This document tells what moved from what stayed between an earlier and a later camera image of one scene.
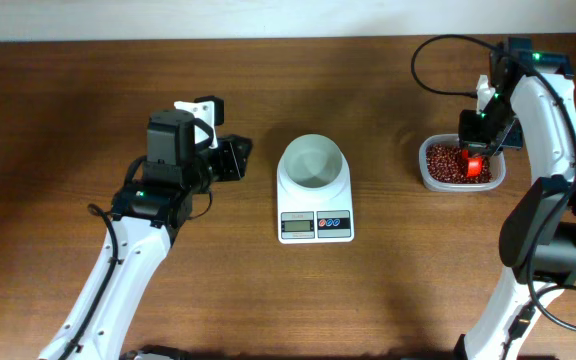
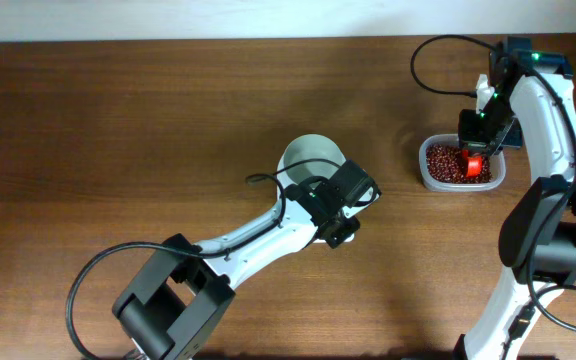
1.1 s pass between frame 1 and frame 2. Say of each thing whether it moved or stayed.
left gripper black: moved
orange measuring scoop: stayed
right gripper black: stayed
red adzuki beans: stayed
